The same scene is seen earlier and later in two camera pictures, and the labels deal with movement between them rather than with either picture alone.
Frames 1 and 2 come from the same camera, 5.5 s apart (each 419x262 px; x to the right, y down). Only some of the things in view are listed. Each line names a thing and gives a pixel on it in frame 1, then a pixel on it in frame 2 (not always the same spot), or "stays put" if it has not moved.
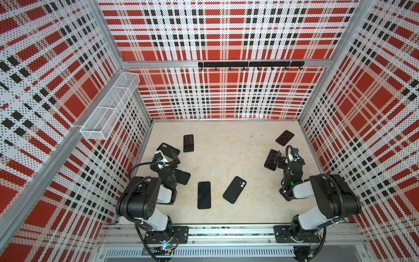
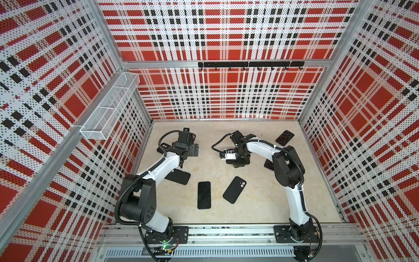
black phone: x=285 y=137 stays put
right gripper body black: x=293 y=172 to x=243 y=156
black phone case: x=234 y=189 stays put
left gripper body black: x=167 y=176 to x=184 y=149
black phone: x=271 y=157 stays put
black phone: x=204 y=195 stays put
